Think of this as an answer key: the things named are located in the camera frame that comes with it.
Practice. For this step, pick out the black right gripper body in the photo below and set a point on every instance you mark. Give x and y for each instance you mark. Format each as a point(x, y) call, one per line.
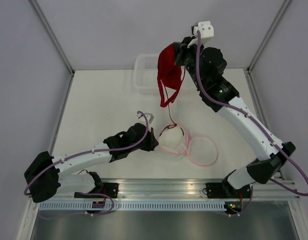
point(187, 55)

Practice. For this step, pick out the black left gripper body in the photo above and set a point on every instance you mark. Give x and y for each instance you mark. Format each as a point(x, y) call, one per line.
point(147, 144)

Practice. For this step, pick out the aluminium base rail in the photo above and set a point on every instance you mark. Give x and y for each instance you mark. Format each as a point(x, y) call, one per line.
point(167, 189)

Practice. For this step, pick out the left aluminium frame post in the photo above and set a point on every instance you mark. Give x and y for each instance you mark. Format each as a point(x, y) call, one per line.
point(49, 31)

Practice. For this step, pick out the red bra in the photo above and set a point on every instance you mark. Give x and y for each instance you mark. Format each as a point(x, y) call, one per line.
point(169, 78)

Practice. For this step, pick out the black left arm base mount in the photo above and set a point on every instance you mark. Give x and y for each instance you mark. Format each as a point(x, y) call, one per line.
point(109, 190)

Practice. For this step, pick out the aluminium frame post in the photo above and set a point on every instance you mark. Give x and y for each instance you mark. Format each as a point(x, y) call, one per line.
point(269, 33)
point(49, 31)

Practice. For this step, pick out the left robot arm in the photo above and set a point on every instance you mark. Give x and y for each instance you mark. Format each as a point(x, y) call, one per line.
point(44, 174)

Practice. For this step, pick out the white perforated plastic basket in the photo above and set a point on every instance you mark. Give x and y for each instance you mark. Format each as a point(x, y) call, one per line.
point(145, 76)

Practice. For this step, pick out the right aluminium frame post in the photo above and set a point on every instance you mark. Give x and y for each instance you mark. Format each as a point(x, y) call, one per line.
point(269, 33)

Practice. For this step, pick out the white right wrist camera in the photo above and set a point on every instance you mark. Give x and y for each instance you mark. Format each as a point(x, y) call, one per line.
point(205, 28)

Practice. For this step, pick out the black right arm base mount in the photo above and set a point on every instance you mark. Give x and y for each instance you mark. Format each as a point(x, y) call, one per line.
point(220, 190)

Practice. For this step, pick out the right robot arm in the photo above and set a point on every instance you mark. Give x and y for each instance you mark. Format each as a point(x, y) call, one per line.
point(206, 71)

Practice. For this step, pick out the white slotted cable duct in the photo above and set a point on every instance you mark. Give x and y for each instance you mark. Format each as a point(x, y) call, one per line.
point(88, 205)

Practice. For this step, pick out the white mesh laundry bag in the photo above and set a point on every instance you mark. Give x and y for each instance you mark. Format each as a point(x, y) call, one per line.
point(201, 151)

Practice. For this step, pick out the white padded bra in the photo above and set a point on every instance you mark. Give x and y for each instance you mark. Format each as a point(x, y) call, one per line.
point(172, 138)

